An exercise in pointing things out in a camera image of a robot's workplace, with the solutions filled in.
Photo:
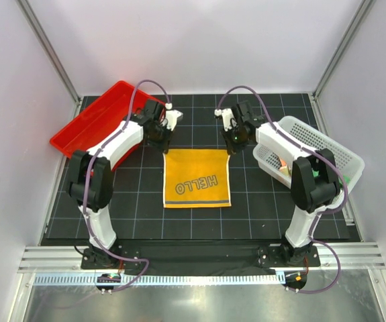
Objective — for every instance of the slotted cable duct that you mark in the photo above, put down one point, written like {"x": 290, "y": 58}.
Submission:
{"x": 102, "y": 279}

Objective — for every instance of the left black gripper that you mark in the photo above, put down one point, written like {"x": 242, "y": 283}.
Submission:
{"x": 164, "y": 144}

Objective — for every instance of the orange beige towel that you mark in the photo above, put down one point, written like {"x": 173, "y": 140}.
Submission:
{"x": 284, "y": 168}

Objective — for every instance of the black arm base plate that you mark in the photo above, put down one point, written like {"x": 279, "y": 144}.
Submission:
{"x": 207, "y": 257}

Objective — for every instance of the white perforated plastic basket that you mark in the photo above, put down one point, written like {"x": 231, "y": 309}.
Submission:
{"x": 348, "y": 163}

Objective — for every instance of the red plastic tray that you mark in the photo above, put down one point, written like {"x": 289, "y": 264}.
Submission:
{"x": 100, "y": 119}

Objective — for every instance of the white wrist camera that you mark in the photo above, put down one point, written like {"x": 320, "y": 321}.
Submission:
{"x": 227, "y": 117}
{"x": 172, "y": 117}

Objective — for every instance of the yellow blue hello towel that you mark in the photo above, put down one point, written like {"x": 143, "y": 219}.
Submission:
{"x": 196, "y": 178}

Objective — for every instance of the green towel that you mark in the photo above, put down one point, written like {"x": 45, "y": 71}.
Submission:
{"x": 345, "y": 179}

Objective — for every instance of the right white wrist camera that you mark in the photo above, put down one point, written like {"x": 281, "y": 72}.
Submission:
{"x": 227, "y": 117}

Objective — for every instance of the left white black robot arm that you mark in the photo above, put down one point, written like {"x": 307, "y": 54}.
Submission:
{"x": 91, "y": 172}

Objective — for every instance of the aluminium frame rail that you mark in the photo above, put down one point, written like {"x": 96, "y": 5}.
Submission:
{"x": 352, "y": 255}

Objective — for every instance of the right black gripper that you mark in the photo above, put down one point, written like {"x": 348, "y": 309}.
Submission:
{"x": 231, "y": 147}

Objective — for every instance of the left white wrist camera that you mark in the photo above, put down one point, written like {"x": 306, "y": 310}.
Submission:
{"x": 172, "y": 117}

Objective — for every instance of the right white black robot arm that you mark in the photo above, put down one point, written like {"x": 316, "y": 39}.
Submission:
{"x": 315, "y": 180}

